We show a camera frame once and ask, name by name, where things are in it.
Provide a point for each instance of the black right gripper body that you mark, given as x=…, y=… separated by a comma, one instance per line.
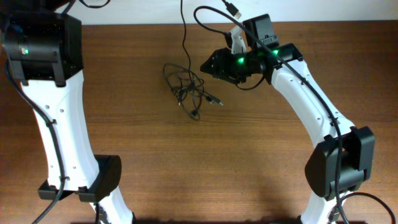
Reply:
x=236, y=66

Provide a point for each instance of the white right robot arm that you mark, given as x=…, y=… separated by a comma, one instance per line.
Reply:
x=343, y=154

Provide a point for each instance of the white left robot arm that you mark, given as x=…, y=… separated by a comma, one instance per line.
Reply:
x=45, y=66

